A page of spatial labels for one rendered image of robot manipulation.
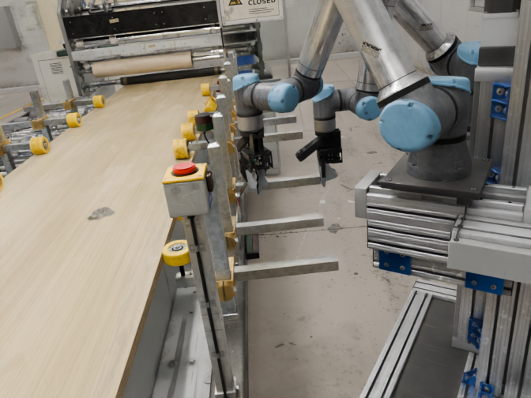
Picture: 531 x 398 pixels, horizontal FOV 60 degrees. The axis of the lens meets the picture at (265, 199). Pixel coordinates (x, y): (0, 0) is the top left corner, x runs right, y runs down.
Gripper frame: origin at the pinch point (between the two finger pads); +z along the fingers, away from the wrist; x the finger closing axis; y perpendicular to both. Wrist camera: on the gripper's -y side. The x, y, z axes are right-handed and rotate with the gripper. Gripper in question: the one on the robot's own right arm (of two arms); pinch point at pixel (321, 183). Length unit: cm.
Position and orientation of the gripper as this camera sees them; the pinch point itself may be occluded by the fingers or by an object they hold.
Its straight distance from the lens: 168.4
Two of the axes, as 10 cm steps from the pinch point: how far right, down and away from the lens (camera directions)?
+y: 9.9, -1.1, -0.1
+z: 1.0, 9.1, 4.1
